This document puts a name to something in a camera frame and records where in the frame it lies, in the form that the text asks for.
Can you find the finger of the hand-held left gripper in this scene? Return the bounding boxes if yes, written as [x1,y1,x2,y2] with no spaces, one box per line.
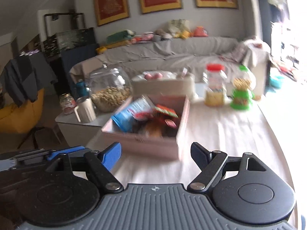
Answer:
[46,145,92,161]
[11,149,57,166]

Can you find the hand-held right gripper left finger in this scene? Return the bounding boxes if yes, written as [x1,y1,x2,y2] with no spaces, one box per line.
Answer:
[45,142,124,193]

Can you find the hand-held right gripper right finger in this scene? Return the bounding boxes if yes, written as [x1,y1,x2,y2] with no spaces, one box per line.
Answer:
[187,142,267,193]

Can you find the pink cardboard box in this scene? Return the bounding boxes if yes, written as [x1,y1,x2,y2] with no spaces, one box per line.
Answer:
[101,94,191,161]

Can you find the blue snack packet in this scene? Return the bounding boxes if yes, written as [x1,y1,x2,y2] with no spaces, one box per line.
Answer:
[112,95,155,133]

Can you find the tan pastry packet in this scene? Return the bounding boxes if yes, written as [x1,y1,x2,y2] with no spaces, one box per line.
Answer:
[143,122,166,137]

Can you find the large red chips packet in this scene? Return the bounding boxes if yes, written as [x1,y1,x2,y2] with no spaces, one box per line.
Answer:
[153,104,179,119]

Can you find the black stool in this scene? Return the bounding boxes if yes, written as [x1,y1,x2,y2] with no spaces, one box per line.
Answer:
[18,126,62,149]

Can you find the white side table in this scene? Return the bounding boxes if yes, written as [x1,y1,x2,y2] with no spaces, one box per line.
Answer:
[55,110,106,147]

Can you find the yellow bean bag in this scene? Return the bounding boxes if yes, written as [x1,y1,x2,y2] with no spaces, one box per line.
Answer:
[0,88,45,134]

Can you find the white mug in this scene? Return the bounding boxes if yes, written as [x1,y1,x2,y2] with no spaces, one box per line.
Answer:
[74,97,97,123]

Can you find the small glass jar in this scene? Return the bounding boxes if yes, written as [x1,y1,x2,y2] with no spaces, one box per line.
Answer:
[59,93,77,115]

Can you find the glass jar of peanuts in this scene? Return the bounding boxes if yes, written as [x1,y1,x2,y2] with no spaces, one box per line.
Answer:
[87,63,132,113]

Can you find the blue bottle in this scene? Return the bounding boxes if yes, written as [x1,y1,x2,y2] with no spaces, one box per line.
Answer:
[75,79,91,99]

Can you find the plastic jar with red lid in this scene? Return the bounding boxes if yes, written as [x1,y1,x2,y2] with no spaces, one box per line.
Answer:
[202,64,227,107]

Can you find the green gumball machine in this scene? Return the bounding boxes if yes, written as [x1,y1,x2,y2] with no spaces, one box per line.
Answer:
[230,65,256,111]

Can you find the beige tub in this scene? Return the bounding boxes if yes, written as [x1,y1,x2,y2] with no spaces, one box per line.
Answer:
[131,70,196,101]

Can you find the dark clothing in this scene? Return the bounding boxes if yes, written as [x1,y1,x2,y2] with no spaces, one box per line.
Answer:
[0,55,39,107]

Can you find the dark blue chair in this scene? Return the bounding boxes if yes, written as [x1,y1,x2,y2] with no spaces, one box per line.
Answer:
[61,43,100,87]

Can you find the grey covered sofa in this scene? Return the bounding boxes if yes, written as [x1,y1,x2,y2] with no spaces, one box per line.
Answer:
[69,36,272,101]

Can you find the blue plastic basin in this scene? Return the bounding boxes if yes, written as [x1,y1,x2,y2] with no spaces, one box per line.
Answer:
[269,75,285,90]

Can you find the yellow cushion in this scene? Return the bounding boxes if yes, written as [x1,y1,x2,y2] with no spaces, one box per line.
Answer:
[96,44,120,54]

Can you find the glass fish tank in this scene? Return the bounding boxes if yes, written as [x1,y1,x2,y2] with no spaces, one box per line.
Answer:
[42,27,95,58]

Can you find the green cushion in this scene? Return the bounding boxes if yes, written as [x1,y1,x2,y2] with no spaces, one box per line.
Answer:
[106,30,136,45]

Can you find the pink patterned cloth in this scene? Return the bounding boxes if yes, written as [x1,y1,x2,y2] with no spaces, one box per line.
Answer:
[236,36,271,61]

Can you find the orange plush toy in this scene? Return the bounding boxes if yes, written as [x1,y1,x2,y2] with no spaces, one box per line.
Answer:
[193,26,208,37]

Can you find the pink plush toy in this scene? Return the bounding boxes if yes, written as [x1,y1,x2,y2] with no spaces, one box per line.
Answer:
[136,32,155,43]

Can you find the grey plush toy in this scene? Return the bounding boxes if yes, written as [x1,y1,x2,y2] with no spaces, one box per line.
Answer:
[153,29,173,41]

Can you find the white green bag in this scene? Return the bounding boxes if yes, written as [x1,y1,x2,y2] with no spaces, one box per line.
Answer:
[168,19,190,33]

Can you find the hanging clothes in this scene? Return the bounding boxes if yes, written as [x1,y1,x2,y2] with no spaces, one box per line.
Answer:
[266,0,291,27]

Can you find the black metal frame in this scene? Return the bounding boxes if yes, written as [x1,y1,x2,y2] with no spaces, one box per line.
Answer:
[44,12,86,30]

